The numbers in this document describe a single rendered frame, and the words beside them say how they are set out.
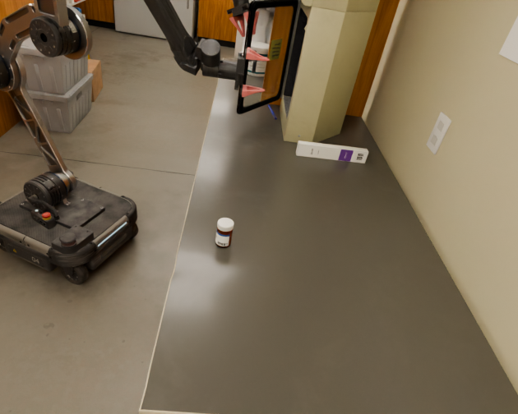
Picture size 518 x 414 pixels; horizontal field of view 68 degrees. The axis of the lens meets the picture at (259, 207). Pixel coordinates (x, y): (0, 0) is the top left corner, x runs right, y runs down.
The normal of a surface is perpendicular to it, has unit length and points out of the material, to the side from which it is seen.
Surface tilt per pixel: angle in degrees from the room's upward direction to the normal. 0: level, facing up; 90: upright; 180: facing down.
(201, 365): 0
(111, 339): 0
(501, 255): 90
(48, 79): 95
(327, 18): 90
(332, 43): 90
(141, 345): 0
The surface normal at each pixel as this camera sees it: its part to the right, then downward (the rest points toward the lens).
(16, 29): -0.37, 0.50
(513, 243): -0.99, -0.11
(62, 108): 0.01, 0.67
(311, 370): 0.15, -0.80
